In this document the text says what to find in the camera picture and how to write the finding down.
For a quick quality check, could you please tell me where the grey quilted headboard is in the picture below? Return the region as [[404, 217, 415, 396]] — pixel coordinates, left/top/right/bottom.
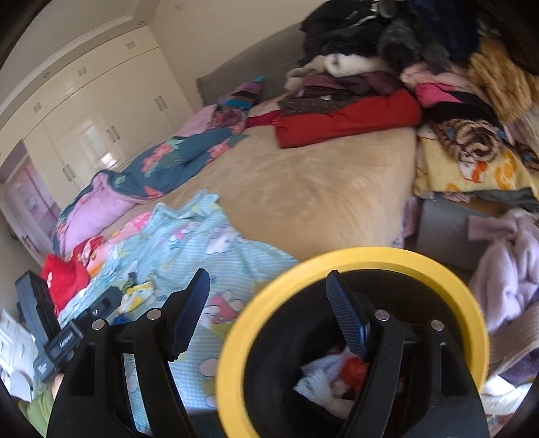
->
[[196, 21, 308, 106]]

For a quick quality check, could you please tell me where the colourful striped cloth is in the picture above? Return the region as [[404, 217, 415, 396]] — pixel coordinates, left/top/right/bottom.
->
[[217, 76, 266, 112]]

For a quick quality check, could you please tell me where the red patterned cloth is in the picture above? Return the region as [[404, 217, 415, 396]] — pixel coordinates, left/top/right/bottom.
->
[[245, 110, 282, 128]]

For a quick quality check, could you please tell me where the dark green cloth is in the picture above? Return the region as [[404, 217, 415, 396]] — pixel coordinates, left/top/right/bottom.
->
[[476, 189, 539, 211]]

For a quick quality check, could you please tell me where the beige bed sheet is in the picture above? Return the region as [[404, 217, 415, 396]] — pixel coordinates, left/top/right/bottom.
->
[[97, 126, 417, 266]]

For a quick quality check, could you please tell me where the white cloth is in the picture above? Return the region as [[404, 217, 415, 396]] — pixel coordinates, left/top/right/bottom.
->
[[0, 309, 38, 401]]

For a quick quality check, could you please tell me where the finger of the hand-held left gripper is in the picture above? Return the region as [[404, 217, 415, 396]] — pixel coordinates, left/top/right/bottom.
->
[[78, 287, 123, 327]]

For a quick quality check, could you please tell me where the white sock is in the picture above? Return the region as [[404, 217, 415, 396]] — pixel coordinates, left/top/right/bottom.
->
[[324, 381, 358, 419]]

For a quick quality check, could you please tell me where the pink cabinet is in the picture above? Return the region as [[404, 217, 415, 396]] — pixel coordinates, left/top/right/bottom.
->
[[6, 162, 62, 243]]

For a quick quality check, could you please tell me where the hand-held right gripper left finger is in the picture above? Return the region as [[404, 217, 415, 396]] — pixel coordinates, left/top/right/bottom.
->
[[46, 269, 211, 438]]

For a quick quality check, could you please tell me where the lilac fleece robe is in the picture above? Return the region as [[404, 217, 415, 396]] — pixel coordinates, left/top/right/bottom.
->
[[467, 208, 539, 338]]

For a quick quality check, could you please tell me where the purple patterned cloth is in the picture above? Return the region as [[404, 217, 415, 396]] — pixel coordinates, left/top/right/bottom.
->
[[211, 105, 247, 133]]

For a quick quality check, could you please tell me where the yellow cartoon blanket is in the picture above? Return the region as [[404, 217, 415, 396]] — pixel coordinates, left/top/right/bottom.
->
[[415, 130, 539, 198]]

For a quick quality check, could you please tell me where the black bin with yellow rim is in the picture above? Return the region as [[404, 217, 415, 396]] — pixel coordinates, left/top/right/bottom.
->
[[216, 248, 490, 438]]

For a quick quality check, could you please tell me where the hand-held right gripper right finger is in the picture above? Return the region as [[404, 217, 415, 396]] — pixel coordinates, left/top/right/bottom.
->
[[326, 270, 491, 438]]

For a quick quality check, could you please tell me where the pale pink cloth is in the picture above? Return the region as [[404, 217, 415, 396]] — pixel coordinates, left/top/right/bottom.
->
[[181, 105, 220, 135]]

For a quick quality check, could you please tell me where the pile of mixed clothes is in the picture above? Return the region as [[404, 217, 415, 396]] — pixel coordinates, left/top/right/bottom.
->
[[278, 0, 539, 169]]

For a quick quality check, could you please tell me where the beige woven fabric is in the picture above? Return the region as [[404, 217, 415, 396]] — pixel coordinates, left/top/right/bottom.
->
[[488, 328, 539, 373]]

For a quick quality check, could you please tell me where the red jacket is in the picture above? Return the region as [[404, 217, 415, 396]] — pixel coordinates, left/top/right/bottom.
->
[[276, 88, 424, 149]]

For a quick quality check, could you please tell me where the grey storage box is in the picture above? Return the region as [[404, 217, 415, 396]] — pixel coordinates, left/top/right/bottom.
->
[[417, 198, 506, 270]]

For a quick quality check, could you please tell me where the light blue cartoon blanket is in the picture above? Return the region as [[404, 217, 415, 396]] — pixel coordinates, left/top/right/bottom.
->
[[59, 189, 302, 426]]

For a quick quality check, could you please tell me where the white wardrobe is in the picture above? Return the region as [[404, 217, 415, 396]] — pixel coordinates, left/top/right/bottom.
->
[[0, 14, 198, 196]]

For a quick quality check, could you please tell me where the pink cartoon blanket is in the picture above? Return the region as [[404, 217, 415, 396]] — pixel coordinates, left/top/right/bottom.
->
[[73, 211, 152, 262]]

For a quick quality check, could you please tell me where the yellow white wrapper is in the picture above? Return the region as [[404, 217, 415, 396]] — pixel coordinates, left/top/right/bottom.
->
[[122, 272, 158, 302]]

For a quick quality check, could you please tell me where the red plastic bag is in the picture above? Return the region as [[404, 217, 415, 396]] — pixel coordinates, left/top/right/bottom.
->
[[339, 358, 367, 388]]

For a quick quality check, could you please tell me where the blue floral quilt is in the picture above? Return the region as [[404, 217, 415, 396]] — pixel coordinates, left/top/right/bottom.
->
[[53, 126, 249, 255]]

